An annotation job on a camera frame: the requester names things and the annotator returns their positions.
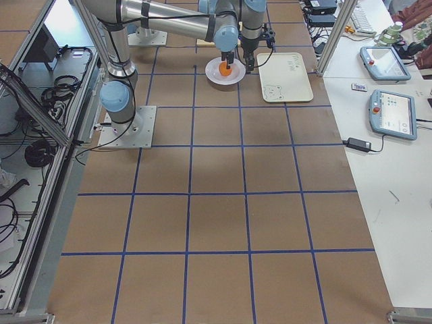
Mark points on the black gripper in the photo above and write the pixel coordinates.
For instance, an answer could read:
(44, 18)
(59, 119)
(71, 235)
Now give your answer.
(249, 46)
(228, 58)

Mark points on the orange fruit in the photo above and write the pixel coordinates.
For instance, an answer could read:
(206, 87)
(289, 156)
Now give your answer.
(223, 71)

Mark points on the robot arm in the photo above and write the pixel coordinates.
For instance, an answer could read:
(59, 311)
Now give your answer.
(120, 65)
(219, 26)

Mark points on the cream bear tray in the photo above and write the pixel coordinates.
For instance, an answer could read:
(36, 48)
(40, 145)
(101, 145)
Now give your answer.
(284, 78)

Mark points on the white round plate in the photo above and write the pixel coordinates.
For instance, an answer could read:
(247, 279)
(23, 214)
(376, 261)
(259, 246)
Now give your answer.
(212, 73)

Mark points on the bamboo cutting board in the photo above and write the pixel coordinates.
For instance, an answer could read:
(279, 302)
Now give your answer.
(203, 43)

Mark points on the black power brick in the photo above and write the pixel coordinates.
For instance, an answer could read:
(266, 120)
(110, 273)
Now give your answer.
(321, 20)

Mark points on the white keyboard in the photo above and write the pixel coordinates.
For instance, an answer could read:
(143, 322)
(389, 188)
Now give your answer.
(360, 23)

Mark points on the teach pendant far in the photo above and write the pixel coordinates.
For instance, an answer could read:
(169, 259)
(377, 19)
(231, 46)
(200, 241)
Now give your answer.
(384, 64)

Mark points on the teach pendant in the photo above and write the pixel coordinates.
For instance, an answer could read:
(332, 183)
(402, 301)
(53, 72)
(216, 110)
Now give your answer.
(393, 114)
(384, 64)

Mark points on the black power adapter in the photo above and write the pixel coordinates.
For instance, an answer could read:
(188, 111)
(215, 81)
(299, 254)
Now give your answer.
(357, 144)

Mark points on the teach pendant near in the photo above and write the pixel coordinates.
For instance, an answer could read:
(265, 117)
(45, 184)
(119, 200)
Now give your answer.
(393, 114)

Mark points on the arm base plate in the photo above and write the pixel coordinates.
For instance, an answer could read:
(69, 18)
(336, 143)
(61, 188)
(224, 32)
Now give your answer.
(143, 37)
(126, 136)

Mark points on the aluminium profile post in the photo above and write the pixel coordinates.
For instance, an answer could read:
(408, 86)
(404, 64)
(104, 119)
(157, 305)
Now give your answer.
(343, 16)

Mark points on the aluminium frame cable bay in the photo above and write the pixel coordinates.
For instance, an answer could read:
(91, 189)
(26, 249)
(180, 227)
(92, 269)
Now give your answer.
(49, 78)

